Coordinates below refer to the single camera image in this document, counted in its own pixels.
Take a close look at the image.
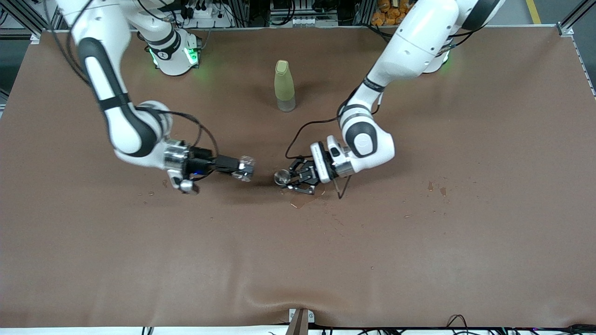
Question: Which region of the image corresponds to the small clear glass cup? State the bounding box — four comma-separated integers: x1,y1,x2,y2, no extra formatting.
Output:
232,156,256,182

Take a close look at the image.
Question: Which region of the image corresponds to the orange packaged snacks pile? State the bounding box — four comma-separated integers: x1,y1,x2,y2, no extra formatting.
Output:
371,0,417,26

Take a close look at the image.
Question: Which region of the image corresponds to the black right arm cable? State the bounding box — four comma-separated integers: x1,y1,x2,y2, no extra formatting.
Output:
47,0,219,180

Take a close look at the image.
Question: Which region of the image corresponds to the yellow-green bottle shaker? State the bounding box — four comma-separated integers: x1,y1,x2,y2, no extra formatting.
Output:
274,60,296,113

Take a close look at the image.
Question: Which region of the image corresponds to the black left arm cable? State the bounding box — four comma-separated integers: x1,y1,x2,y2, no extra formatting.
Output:
285,84,387,200

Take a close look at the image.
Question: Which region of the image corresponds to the aluminium frame post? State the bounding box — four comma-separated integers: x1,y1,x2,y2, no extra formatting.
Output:
0,0,59,40
556,0,596,38

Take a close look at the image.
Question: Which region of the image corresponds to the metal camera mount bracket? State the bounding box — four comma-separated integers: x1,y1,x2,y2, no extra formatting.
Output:
288,307,316,335

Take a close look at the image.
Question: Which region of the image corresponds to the brown liquid puddle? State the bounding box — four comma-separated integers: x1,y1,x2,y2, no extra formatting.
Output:
290,184,326,209

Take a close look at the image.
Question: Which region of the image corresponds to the brown table cover mat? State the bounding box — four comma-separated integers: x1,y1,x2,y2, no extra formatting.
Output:
0,26,596,328

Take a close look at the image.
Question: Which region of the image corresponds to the white power strip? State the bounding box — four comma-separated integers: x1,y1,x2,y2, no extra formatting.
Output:
278,16,337,27
179,2,233,28

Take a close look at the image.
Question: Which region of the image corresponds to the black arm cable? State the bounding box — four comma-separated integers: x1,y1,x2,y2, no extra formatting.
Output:
47,0,219,180
285,84,387,200

